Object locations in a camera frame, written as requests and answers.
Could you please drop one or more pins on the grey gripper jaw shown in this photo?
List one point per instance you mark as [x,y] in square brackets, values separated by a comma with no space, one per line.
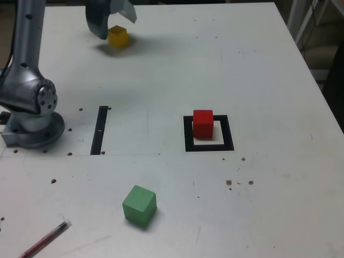
[125,8]
[96,18]

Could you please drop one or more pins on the yellow cube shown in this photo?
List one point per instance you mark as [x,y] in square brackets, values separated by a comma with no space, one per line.
[119,37]

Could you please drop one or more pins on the red cube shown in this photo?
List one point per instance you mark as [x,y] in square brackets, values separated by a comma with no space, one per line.
[203,125]

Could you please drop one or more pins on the green cube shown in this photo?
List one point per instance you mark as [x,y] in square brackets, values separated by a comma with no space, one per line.
[138,205]

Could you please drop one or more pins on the black tape square outline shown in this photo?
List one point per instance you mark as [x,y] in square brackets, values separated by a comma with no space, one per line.
[228,134]

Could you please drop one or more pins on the black tape strip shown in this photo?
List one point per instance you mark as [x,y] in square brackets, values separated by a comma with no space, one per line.
[99,131]

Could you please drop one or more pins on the red pen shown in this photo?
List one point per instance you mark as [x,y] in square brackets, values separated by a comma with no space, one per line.
[44,239]

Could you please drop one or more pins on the white metal frame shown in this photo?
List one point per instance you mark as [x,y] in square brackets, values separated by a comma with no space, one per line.
[293,10]

